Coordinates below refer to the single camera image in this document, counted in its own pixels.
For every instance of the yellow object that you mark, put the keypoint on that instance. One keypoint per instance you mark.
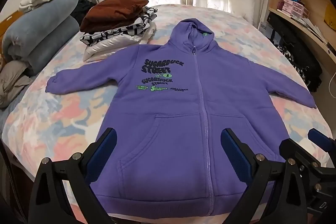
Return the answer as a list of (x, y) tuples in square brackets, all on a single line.
[(330, 15)]

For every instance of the purple zip hoodie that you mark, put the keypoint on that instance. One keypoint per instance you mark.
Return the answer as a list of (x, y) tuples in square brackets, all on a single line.
[(170, 108)]

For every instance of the pink mini drawer boxes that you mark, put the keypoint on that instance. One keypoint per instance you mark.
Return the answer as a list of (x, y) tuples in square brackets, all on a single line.
[(294, 7)]

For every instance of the black bag under shelf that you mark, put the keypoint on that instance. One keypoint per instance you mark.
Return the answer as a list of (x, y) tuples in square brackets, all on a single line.
[(294, 48)]

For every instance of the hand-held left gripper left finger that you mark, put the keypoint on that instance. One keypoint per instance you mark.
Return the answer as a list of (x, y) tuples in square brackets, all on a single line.
[(105, 150)]

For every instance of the grey crumpled cloth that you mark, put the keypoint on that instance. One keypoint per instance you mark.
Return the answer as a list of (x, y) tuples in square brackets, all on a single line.
[(13, 79)]

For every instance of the white box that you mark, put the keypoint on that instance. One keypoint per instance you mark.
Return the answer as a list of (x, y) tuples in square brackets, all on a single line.
[(263, 28)]

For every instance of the folded white puffy jacket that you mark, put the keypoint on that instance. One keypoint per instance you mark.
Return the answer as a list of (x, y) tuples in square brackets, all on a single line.
[(105, 49)]

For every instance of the black and white patterned garment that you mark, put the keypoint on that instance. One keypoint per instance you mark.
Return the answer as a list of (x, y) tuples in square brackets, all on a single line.
[(115, 33)]

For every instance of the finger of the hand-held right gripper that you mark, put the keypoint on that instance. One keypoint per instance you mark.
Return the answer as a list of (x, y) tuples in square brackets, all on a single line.
[(290, 148), (319, 138)]

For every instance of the folded brown garment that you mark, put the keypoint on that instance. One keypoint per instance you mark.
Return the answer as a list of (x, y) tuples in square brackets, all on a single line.
[(113, 11)]

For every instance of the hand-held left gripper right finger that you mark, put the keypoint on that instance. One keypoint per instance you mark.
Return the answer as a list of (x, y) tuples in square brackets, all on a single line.
[(236, 155)]

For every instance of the folded blue blanket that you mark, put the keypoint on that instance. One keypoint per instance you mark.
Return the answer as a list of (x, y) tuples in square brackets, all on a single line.
[(39, 27)]

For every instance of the papers on desk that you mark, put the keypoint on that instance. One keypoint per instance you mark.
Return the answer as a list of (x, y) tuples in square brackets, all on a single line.
[(313, 28)]

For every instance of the pastel patterned bedspread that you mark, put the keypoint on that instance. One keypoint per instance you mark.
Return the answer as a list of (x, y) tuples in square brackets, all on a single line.
[(65, 113)]

